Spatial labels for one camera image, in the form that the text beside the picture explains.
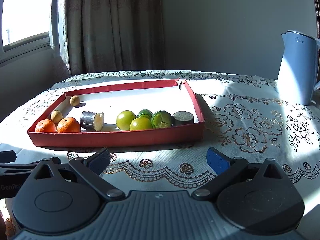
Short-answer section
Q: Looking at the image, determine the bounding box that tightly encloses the patterned brown curtain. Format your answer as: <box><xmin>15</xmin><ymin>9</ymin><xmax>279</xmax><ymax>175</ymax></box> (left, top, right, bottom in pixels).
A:
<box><xmin>49</xmin><ymin>0</ymin><xmax>165</xmax><ymax>76</ymax></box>

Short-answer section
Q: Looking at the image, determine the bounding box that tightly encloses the dark sugarcane piece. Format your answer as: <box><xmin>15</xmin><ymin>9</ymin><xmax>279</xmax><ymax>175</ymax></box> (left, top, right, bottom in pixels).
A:
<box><xmin>80</xmin><ymin>111</ymin><xmax>104</xmax><ymax>132</ymax></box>

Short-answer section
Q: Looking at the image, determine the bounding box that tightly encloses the sugarcane piece in tray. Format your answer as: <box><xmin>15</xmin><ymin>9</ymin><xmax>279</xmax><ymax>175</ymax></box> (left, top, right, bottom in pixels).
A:
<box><xmin>172</xmin><ymin>111</ymin><xmax>194</xmax><ymax>127</ymax></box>

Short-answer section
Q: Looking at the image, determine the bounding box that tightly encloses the orange mandarin in tray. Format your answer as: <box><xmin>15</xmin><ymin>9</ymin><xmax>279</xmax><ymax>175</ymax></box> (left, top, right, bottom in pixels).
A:
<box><xmin>57</xmin><ymin>117</ymin><xmax>81</xmax><ymax>133</ymax></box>

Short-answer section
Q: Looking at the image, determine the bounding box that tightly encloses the window with dark frame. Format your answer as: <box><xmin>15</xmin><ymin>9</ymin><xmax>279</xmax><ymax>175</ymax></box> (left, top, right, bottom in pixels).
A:
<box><xmin>1</xmin><ymin>0</ymin><xmax>52</xmax><ymax>64</ymax></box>

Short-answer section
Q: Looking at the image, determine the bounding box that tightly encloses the brown longan round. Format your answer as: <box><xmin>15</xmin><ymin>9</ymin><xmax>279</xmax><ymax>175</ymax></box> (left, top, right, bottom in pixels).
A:
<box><xmin>69</xmin><ymin>96</ymin><xmax>81</xmax><ymax>107</ymax></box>

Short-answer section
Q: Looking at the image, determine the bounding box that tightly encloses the green plum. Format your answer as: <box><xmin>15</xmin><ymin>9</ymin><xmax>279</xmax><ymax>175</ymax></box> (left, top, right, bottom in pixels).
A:
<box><xmin>116</xmin><ymin>110</ymin><xmax>136</xmax><ymax>131</ymax></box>
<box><xmin>130</xmin><ymin>116</ymin><xmax>152</xmax><ymax>131</ymax></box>

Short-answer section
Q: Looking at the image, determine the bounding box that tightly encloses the brown longan with stem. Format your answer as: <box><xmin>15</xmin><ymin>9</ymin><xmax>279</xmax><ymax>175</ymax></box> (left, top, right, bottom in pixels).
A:
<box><xmin>50</xmin><ymin>110</ymin><xmax>63</xmax><ymax>124</ymax></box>

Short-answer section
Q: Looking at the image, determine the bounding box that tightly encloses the floral white tablecloth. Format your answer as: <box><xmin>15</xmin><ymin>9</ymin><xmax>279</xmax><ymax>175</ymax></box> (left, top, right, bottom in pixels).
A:
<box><xmin>0</xmin><ymin>69</ymin><xmax>320</xmax><ymax>238</ymax></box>

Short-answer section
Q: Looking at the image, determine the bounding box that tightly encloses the orange mandarin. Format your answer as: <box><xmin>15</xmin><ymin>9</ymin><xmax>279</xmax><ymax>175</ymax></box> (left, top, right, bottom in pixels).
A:
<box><xmin>35</xmin><ymin>119</ymin><xmax>56</xmax><ymax>133</ymax></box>
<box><xmin>57</xmin><ymin>117</ymin><xmax>81</xmax><ymax>133</ymax></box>

